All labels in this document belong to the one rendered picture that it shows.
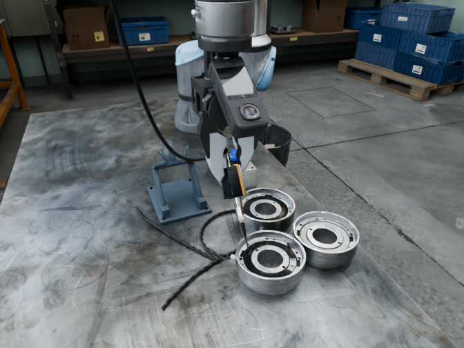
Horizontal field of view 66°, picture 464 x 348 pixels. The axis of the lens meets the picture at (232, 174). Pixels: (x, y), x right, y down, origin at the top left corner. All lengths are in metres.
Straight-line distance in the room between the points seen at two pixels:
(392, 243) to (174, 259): 1.51
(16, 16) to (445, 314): 4.07
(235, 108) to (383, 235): 1.66
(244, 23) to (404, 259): 1.60
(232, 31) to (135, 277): 0.38
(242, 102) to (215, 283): 0.28
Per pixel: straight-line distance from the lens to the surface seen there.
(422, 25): 4.26
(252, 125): 0.42
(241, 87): 0.46
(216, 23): 0.46
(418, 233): 2.11
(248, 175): 0.74
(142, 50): 3.91
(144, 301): 0.56
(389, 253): 1.92
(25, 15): 4.23
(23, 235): 0.74
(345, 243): 0.61
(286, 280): 0.52
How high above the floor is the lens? 1.22
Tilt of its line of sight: 31 degrees down
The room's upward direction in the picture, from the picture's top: straight up
